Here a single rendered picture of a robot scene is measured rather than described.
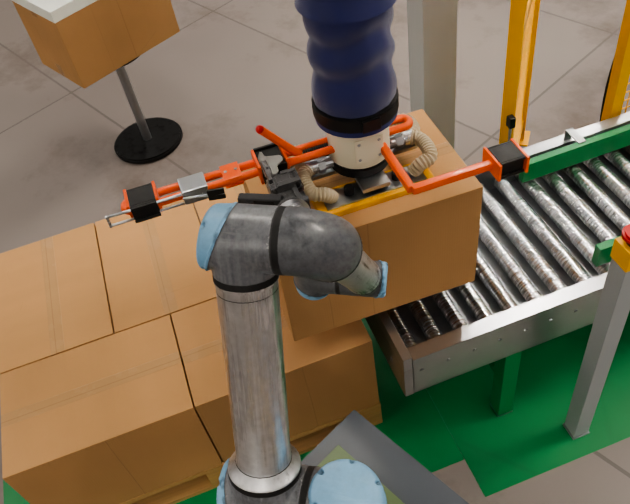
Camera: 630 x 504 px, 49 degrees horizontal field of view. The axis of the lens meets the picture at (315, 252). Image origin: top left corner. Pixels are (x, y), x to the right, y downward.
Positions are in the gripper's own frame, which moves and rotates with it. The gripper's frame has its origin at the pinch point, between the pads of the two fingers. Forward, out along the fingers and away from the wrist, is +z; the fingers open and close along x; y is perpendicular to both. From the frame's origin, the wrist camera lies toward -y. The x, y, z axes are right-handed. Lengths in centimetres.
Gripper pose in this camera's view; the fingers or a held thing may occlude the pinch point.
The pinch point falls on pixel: (261, 166)
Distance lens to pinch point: 185.0
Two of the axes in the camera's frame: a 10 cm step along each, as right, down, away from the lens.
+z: -3.2, -6.7, 6.6
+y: 9.4, -3.3, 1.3
